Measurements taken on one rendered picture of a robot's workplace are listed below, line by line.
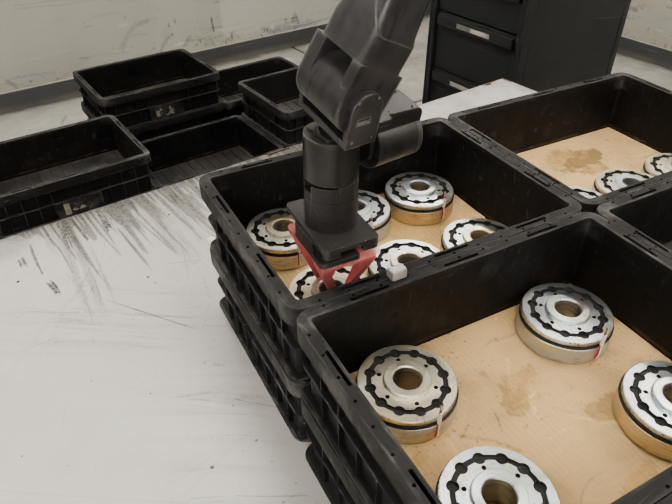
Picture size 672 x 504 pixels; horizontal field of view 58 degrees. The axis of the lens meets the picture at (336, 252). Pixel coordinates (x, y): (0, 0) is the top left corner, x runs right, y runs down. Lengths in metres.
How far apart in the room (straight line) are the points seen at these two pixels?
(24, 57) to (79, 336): 2.75
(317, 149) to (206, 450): 0.40
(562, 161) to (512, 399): 0.55
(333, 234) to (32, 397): 0.48
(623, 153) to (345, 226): 0.66
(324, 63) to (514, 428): 0.39
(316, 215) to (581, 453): 0.35
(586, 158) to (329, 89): 0.68
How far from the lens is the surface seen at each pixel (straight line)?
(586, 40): 2.52
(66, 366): 0.93
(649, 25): 4.35
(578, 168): 1.10
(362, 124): 0.55
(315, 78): 0.56
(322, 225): 0.63
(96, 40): 3.67
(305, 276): 0.74
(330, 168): 0.59
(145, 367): 0.89
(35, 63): 3.62
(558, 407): 0.68
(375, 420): 0.51
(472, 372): 0.69
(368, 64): 0.53
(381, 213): 0.86
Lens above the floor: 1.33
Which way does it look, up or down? 37 degrees down
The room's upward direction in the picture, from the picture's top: straight up
